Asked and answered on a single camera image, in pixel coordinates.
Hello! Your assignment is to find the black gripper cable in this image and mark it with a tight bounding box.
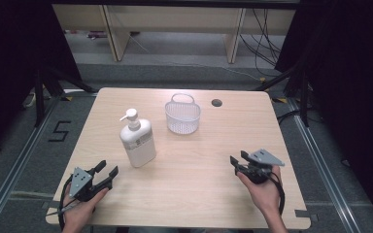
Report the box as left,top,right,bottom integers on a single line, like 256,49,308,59
268,170,287,216
57,175,76,231

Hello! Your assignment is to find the black floor cable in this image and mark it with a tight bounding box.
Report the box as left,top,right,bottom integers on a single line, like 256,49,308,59
276,109,303,126

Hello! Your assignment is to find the thin grey cable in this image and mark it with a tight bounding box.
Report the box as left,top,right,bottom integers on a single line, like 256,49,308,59
45,203,80,217

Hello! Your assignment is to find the clear plastic basket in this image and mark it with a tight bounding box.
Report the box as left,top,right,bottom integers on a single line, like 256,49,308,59
164,92,202,136

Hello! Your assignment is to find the bundle of black cables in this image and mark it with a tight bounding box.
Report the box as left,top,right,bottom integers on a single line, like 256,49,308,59
238,7,286,79

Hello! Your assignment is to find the thin white floor cable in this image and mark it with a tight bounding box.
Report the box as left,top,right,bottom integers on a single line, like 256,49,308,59
127,33,264,83

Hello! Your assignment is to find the light wooden bench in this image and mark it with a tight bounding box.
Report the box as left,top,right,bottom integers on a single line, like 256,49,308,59
51,3,297,64

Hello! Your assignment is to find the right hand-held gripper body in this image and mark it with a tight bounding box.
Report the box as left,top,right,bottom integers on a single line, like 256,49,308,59
236,148,286,185

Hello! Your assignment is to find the aluminium floor rail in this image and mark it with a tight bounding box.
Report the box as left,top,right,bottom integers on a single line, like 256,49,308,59
285,96,363,233
0,95,62,233

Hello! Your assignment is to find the white pump bottle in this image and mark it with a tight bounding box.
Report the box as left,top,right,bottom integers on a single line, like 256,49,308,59
119,108,157,169

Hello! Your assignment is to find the person's right hand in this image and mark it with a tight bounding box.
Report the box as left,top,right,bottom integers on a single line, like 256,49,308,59
235,164,284,216

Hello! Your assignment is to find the person's left hand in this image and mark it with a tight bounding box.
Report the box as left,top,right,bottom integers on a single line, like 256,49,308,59
61,186,110,231

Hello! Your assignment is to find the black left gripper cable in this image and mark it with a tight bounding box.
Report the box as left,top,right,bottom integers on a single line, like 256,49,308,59
57,175,76,231

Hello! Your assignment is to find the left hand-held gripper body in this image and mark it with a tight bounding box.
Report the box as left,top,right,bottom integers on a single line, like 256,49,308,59
68,166,115,203

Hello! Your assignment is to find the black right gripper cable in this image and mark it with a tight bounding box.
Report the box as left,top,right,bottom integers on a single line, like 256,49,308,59
268,170,287,216

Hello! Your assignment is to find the dark curtain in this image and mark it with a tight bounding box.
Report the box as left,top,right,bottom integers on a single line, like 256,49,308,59
274,0,373,231
0,0,84,163

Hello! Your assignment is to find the black metal stand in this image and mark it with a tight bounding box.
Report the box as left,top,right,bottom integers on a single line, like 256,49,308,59
33,63,99,128
254,63,311,128

